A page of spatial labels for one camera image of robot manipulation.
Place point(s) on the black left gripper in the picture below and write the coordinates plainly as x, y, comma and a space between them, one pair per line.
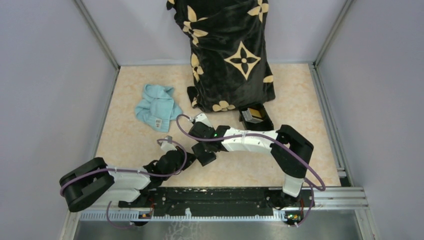
191, 158

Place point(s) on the aluminium frame rail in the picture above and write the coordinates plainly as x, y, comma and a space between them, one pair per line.
332, 199

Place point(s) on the light blue cloth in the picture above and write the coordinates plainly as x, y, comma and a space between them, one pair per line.
157, 107

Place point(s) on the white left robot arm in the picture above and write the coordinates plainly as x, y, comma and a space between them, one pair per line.
95, 182

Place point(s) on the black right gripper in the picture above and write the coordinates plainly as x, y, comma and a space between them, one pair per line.
208, 126

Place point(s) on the black plastic card box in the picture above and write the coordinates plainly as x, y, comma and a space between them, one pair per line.
266, 125

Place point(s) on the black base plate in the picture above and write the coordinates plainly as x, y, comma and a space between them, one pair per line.
223, 201

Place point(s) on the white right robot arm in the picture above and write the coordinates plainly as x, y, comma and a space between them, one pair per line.
291, 150

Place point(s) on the black floral plush blanket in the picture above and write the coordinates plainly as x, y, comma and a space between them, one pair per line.
228, 54

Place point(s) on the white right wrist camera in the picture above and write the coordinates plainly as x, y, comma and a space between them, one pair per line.
201, 119

